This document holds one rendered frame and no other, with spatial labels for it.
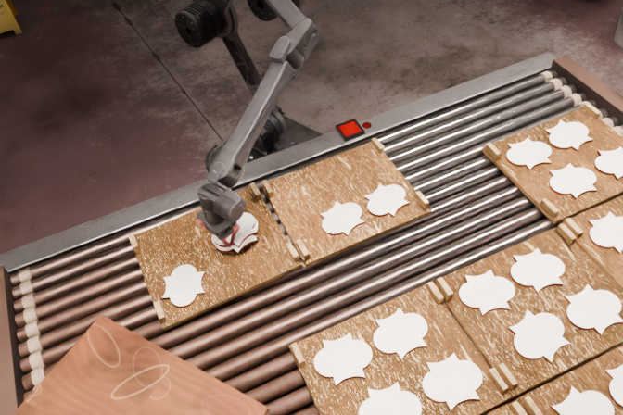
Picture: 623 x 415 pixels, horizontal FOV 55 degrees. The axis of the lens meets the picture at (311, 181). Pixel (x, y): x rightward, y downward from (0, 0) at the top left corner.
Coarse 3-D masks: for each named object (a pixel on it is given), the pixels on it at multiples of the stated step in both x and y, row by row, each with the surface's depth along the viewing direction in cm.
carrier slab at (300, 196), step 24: (312, 168) 192; (336, 168) 191; (360, 168) 190; (384, 168) 189; (264, 192) 187; (288, 192) 185; (312, 192) 185; (336, 192) 184; (360, 192) 183; (408, 192) 181; (288, 216) 179; (312, 216) 178; (384, 216) 176; (408, 216) 175; (312, 240) 172; (336, 240) 171; (360, 240) 170; (312, 264) 168
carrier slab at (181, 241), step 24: (240, 192) 187; (192, 216) 182; (264, 216) 180; (144, 240) 177; (168, 240) 176; (192, 240) 176; (264, 240) 173; (144, 264) 171; (168, 264) 170; (192, 264) 169; (216, 264) 169; (240, 264) 168; (264, 264) 167; (288, 264) 167; (216, 288) 163; (240, 288) 163; (168, 312) 159; (192, 312) 159
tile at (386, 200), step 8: (392, 184) 183; (376, 192) 181; (384, 192) 181; (392, 192) 181; (400, 192) 180; (368, 200) 180; (376, 200) 179; (384, 200) 179; (392, 200) 178; (400, 200) 178; (368, 208) 177; (376, 208) 177; (384, 208) 176; (392, 208) 176; (376, 216) 176; (392, 216) 175
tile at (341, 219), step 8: (336, 208) 178; (344, 208) 178; (352, 208) 177; (360, 208) 177; (328, 216) 176; (336, 216) 176; (344, 216) 176; (352, 216) 175; (360, 216) 175; (328, 224) 174; (336, 224) 174; (344, 224) 174; (352, 224) 173; (360, 224) 174; (328, 232) 172; (336, 232) 172; (344, 232) 172
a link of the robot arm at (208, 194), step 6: (204, 186) 156; (210, 186) 157; (216, 186) 157; (198, 192) 156; (204, 192) 155; (210, 192) 155; (216, 192) 155; (222, 192) 155; (204, 198) 154; (210, 198) 154; (216, 198) 153; (204, 204) 156; (210, 204) 155; (210, 210) 157
